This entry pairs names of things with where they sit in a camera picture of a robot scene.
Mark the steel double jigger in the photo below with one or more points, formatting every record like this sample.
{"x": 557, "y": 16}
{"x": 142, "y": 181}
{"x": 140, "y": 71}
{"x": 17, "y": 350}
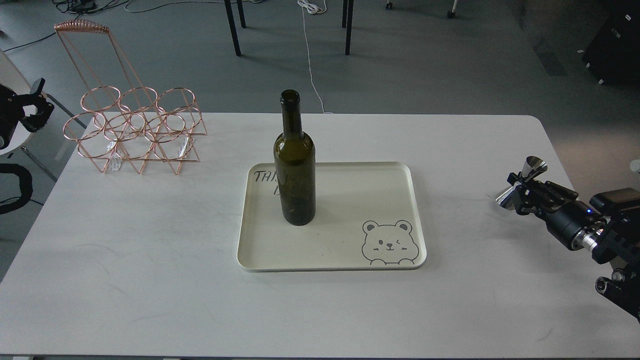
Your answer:
{"x": 533, "y": 167}

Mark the dark green wine bottle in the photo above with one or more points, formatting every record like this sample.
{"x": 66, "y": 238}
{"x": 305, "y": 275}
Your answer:
{"x": 294, "y": 158}

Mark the black table legs right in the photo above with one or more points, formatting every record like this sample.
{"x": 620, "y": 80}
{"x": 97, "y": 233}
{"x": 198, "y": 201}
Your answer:
{"x": 347, "y": 23}

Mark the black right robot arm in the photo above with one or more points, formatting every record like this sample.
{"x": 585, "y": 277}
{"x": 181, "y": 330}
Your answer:
{"x": 607, "y": 227}

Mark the copper wire bottle rack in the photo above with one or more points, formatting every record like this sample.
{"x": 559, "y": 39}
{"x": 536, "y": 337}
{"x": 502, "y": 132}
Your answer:
{"x": 134, "y": 125}

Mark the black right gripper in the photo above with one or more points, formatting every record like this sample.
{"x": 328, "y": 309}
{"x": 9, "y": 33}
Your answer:
{"x": 543, "y": 199}

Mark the black table legs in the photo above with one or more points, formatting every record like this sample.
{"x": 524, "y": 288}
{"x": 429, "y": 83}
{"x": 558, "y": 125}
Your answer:
{"x": 347, "y": 23}
{"x": 232, "y": 23}

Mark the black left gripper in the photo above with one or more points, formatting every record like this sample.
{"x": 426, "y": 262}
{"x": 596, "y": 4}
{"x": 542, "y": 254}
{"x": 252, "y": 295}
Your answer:
{"x": 11, "y": 110}

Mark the cream bear serving tray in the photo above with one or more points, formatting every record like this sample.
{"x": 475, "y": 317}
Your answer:
{"x": 366, "y": 218}

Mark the black equipment case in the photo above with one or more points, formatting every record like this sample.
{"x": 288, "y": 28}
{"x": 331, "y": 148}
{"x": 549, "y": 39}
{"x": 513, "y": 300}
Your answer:
{"x": 614, "y": 53}

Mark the black table legs left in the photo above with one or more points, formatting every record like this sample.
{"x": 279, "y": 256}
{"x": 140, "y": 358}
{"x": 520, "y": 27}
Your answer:
{"x": 232, "y": 23}

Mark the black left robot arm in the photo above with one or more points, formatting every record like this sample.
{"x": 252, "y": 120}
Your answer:
{"x": 32, "y": 111}

